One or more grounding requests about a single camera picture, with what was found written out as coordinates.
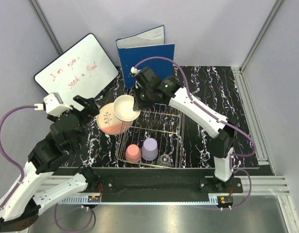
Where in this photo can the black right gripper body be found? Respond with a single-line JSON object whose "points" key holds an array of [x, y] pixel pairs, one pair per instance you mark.
{"points": [[142, 99]]}

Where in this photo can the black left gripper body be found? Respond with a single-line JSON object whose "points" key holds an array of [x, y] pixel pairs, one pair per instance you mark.
{"points": [[84, 118]]}

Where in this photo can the cream and pink plate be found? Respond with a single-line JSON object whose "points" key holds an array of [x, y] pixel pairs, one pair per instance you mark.
{"points": [[109, 123]]}

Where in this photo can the red bowl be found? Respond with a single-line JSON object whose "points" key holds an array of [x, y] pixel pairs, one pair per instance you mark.
{"points": [[123, 108]]}

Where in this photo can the wire dish rack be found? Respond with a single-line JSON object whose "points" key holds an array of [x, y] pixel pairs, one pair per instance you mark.
{"points": [[161, 122]]}

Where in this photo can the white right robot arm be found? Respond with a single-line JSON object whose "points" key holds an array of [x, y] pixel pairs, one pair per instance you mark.
{"points": [[178, 97]]}

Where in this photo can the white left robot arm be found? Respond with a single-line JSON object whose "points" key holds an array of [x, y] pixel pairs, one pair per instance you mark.
{"points": [[22, 205]]}

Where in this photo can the whiteboard with red writing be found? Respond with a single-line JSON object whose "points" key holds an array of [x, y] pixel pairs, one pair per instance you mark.
{"points": [[84, 69]]}

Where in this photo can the lilac cup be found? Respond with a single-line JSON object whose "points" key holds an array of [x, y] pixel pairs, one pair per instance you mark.
{"points": [[149, 150]]}

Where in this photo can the pink cup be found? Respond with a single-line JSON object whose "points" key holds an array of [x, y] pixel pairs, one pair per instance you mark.
{"points": [[133, 153]]}

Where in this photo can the clear glass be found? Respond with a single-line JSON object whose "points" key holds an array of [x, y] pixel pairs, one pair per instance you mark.
{"points": [[164, 160]]}

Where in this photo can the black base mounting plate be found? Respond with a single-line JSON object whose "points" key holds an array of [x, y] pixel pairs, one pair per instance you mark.
{"points": [[158, 185]]}

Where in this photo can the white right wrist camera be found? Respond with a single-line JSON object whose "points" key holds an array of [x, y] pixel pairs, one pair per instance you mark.
{"points": [[134, 71]]}

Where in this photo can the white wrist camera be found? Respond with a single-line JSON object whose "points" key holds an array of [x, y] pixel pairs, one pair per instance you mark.
{"points": [[53, 105], [134, 71]]}

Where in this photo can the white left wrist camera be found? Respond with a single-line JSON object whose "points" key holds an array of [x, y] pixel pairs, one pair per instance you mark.
{"points": [[53, 105]]}

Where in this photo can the blue ring binder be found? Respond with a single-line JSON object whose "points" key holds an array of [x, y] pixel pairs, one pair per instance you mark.
{"points": [[135, 48]]}

